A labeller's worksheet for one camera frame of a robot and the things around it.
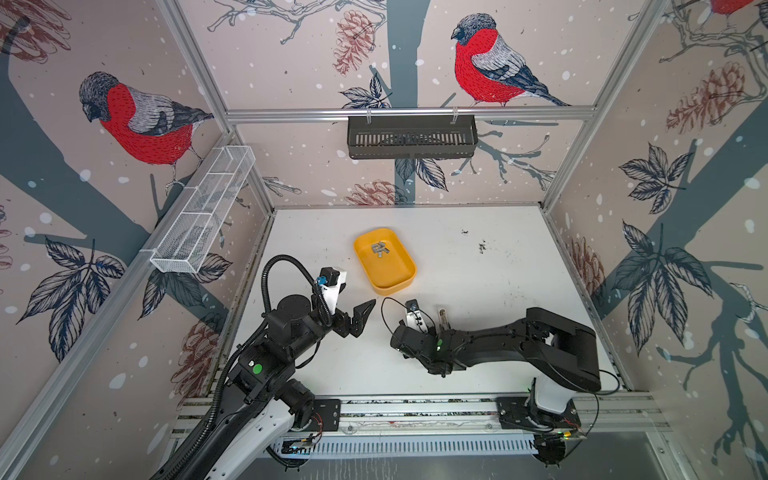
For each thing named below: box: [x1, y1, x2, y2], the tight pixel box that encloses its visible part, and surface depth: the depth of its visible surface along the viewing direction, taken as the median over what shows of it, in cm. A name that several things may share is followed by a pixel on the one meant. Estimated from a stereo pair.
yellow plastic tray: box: [354, 228, 417, 296], surface depth 108 cm
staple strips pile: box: [371, 241, 391, 258], surface depth 110 cm
